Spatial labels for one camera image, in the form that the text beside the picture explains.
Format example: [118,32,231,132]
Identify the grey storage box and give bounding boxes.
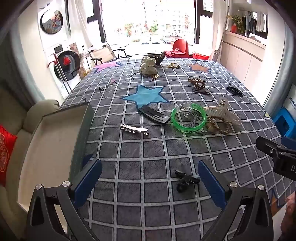
[17,101,96,209]

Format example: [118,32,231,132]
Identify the black comb hair clip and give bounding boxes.
[138,105,171,125]

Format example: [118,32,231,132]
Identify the green bangle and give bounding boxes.
[171,103,207,134]

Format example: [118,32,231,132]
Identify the beige cabinet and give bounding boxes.
[217,30,266,84]

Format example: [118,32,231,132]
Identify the brown beaded bracelet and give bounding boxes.
[188,76,206,91]

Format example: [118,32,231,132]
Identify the red chair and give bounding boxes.
[172,39,190,58]

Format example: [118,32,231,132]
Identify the red cloth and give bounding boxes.
[165,50,189,58]

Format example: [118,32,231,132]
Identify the polka dot scrunchie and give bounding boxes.
[139,56,159,78]

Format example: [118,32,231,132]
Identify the white dryer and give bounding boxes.
[38,0,71,50]

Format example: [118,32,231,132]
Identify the red mop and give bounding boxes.
[47,54,72,92]

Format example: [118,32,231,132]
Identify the checked tablecloth with stars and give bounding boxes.
[59,57,289,241]

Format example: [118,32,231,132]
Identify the silver chain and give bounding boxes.
[180,111,197,121]

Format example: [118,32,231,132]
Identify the hanging clothes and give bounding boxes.
[242,13,267,33]

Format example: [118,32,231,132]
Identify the white printed cardboard box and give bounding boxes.
[281,83,296,112]

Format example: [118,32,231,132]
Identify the red cushion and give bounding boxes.
[0,124,18,187]

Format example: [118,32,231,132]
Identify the flower bouquet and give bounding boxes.
[228,14,243,35]

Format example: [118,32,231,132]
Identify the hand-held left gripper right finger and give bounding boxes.
[198,160,274,241]

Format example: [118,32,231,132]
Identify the white curtain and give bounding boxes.
[68,0,93,49]

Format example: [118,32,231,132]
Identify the red bucket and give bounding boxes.
[192,52,210,61]

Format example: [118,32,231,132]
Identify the black spiral hair tie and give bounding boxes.
[226,86,243,96]

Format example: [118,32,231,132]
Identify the tan braided bracelet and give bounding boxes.
[206,115,232,136]

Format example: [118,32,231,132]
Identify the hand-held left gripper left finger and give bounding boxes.
[25,159,103,241]

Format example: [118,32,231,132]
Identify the black folding chair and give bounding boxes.
[111,44,129,58]

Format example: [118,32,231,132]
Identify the clear claw clip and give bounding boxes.
[202,97,243,128]

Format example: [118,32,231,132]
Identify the blue stool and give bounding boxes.
[272,108,296,139]

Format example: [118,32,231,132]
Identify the beige sofa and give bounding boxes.
[0,87,60,232]

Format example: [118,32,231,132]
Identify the silver hair clip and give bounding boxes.
[120,124,149,136]

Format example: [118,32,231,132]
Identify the small black claw clip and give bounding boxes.
[174,170,200,193]

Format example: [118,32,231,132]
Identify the beige folding chair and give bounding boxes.
[88,43,116,67]

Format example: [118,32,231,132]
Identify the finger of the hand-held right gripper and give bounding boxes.
[281,137,296,151]
[256,136,285,160]

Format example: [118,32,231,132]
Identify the white washing machine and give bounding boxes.
[45,42,81,98]

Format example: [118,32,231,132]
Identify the grey hair tie with bead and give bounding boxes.
[185,115,216,135]

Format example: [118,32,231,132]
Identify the large window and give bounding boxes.
[87,0,214,56]

